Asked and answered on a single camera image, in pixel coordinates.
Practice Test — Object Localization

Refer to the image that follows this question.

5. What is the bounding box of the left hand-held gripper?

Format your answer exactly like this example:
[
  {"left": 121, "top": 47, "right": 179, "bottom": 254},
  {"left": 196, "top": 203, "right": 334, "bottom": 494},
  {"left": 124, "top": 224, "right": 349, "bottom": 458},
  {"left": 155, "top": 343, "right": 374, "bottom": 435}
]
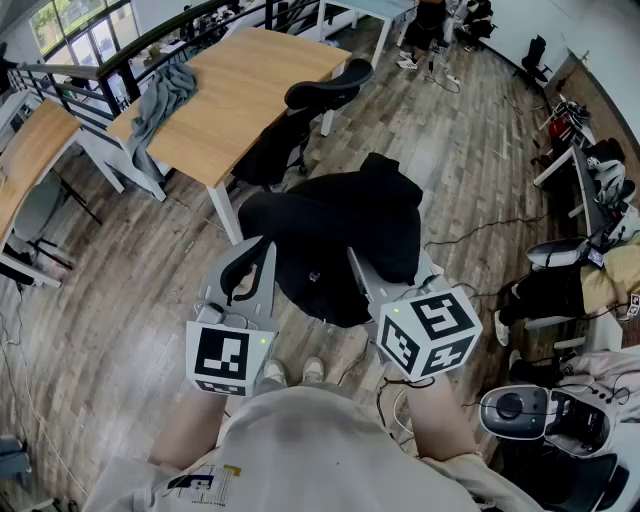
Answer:
[{"left": 185, "top": 234, "right": 279, "bottom": 398}]

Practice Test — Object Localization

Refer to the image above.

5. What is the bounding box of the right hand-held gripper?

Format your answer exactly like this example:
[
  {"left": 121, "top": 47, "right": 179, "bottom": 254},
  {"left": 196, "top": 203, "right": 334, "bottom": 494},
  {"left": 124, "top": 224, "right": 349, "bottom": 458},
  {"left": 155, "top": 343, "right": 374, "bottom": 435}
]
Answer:
[{"left": 347, "top": 247, "right": 484, "bottom": 383}]

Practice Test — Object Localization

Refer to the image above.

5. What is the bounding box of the black jacket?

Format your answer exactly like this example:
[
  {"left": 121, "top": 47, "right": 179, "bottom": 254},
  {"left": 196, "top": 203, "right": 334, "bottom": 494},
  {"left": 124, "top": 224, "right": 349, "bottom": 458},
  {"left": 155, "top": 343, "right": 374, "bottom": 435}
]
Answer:
[{"left": 237, "top": 152, "right": 424, "bottom": 329}]

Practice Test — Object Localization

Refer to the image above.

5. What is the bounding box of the black mesh chair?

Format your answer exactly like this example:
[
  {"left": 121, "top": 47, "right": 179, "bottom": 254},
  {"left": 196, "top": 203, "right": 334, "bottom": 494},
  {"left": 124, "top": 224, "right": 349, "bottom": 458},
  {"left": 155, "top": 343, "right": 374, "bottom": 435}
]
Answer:
[{"left": 229, "top": 58, "right": 375, "bottom": 195}]

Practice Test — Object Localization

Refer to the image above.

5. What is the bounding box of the person's left forearm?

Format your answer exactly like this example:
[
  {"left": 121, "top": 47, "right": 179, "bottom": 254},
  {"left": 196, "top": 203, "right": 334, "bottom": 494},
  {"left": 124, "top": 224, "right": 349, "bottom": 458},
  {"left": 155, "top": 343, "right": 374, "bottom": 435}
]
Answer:
[{"left": 148, "top": 383, "right": 236, "bottom": 471}]

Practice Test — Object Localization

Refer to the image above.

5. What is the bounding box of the person's right forearm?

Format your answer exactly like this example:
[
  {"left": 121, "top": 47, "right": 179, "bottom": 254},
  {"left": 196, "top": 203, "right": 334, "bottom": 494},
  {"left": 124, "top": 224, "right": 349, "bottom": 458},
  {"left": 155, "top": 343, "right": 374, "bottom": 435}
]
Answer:
[{"left": 407, "top": 373, "right": 479, "bottom": 461}]

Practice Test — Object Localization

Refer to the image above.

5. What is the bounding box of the black swivel chair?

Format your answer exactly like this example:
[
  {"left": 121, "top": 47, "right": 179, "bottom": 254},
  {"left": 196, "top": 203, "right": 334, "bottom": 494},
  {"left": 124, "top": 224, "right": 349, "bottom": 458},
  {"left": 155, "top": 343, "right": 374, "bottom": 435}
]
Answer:
[
  {"left": 499, "top": 439, "right": 632, "bottom": 512},
  {"left": 521, "top": 34, "right": 554, "bottom": 85}
]

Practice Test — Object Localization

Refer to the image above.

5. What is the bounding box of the person's left shoe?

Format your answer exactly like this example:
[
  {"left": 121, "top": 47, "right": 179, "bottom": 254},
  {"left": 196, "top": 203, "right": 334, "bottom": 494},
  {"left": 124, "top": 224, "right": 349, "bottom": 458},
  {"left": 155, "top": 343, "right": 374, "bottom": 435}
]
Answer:
[{"left": 262, "top": 358, "right": 289, "bottom": 387}]

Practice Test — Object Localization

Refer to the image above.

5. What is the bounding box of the person's shoe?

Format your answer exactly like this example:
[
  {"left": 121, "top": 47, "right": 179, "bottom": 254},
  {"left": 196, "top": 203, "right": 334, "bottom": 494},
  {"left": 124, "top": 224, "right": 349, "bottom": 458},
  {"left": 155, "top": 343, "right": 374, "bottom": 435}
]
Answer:
[
  {"left": 301, "top": 355, "right": 326, "bottom": 385},
  {"left": 262, "top": 358, "right": 289, "bottom": 387}
]

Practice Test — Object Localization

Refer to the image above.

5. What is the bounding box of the person's right shoe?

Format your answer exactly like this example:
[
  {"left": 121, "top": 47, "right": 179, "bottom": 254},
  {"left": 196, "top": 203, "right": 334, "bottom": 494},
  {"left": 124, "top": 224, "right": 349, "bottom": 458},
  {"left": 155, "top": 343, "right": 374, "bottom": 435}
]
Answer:
[{"left": 301, "top": 355, "right": 326, "bottom": 385}]

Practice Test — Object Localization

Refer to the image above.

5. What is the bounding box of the person's beige shirt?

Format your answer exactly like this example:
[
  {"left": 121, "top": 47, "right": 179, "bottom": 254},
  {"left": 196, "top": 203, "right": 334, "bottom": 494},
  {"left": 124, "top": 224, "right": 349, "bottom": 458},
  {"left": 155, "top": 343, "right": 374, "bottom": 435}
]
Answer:
[{"left": 82, "top": 382, "right": 531, "bottom": 512}]

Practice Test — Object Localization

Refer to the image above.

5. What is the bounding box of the grey crumpled garment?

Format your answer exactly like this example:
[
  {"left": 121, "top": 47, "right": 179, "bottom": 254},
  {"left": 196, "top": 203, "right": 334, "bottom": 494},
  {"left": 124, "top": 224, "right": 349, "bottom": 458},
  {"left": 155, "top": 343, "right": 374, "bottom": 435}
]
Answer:
[{"left": 127, "top": 62, "right": 199, "bottom": 184}]

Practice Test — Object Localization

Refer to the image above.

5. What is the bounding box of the white desk dark top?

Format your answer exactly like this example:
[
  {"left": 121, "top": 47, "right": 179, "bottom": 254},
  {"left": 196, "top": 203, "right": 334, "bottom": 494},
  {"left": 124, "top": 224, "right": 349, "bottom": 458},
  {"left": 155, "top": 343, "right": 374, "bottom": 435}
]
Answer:
[{"left": 533, "top": 142, "right": 619, "bottom": 239}]

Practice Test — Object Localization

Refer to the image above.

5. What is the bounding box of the pale pink garment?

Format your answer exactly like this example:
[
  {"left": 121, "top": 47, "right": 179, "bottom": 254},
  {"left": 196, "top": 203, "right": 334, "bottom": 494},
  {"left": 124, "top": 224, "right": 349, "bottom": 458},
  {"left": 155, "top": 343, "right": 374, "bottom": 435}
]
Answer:
[{"left": 559, "top": 347, "right": 640, "bottom": 401}]

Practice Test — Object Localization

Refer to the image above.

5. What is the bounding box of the black white garment pile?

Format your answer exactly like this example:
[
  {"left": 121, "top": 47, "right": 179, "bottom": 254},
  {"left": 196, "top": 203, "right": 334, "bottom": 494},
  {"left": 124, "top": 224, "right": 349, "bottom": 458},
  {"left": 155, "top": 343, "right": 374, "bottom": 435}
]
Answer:
[{"left": 584, "top": 138, "right": 637, "bottom": 211}]

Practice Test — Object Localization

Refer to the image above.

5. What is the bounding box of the black metal railing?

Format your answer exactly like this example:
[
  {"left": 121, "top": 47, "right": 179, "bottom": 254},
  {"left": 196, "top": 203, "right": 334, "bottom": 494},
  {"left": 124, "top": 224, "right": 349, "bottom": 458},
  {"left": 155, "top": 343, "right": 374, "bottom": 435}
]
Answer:
[{"left": 0, "top": 0, "right": 321, "bottom": 132}]

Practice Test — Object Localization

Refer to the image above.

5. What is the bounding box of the white folding rack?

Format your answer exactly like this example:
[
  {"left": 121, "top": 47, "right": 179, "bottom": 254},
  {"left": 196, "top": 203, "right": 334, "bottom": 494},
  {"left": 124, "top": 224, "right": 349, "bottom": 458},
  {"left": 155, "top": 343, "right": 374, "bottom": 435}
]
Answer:
[{"left": 539, "top": 94, "right": 596, "bottom": 146}]

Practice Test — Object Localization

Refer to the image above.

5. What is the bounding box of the white table pale top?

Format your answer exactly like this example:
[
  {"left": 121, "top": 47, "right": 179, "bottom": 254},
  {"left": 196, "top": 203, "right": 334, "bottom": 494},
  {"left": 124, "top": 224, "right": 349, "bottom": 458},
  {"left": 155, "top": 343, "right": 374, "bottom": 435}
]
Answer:
[{"left": 317, "top": 0, "right": 419, "bottom": 71}]

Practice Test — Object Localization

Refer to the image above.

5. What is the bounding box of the large window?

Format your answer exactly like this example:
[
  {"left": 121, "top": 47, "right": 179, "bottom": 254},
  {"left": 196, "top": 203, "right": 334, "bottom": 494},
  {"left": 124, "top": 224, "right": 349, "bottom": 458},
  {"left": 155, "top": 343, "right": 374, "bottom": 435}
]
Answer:
[{"left": 29, "top": 0, "right": 139, "bottom": 64}]

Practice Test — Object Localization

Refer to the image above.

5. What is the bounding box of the black floor cable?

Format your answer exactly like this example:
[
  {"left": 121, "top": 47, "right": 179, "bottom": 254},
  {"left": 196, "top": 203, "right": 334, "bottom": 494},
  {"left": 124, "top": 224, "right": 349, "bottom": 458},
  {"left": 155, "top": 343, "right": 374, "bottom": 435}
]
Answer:
[{"left": 424, "top": 213, "right": 549, "bottom": 250}]

